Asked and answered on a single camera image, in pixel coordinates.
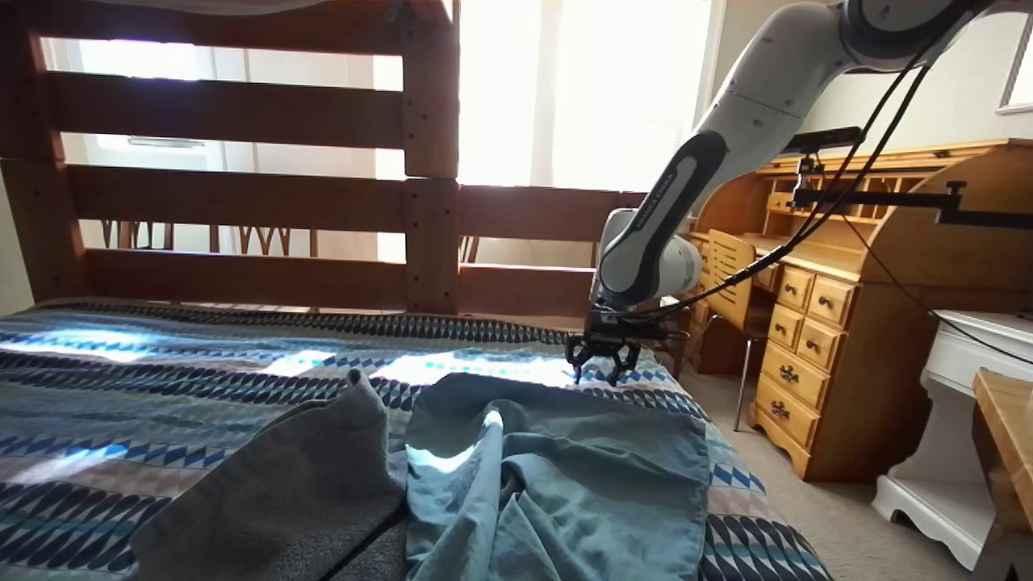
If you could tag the patterned blue blanket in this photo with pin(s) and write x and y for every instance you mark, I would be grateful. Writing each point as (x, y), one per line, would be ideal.
(110, 410)

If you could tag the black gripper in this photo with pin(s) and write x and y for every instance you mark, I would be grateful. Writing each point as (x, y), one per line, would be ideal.
(625, 326)

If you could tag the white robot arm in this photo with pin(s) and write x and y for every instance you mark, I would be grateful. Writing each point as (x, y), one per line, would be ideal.
(758, 112)

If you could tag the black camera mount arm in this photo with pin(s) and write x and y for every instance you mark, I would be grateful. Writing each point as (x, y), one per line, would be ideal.
(959, 202)

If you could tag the black camera bar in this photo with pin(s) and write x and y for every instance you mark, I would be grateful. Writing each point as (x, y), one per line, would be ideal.
(823, 141)

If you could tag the light blue sheet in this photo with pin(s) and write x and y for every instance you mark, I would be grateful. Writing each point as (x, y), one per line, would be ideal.
(522, 482)

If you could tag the wooden roll-top desk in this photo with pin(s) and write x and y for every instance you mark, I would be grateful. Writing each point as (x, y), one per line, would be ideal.
(848, 308)

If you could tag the grey towel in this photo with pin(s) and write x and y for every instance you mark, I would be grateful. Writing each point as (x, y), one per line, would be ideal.
(307, 498)

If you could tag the wooden bunk bed frame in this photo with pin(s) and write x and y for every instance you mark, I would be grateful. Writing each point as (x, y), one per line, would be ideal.
(427, 202)

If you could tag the white side table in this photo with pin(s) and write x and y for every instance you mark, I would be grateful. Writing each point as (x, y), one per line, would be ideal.
(941, 489)

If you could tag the light wooden table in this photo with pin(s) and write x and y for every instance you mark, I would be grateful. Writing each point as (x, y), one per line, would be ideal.
(1004, 446)

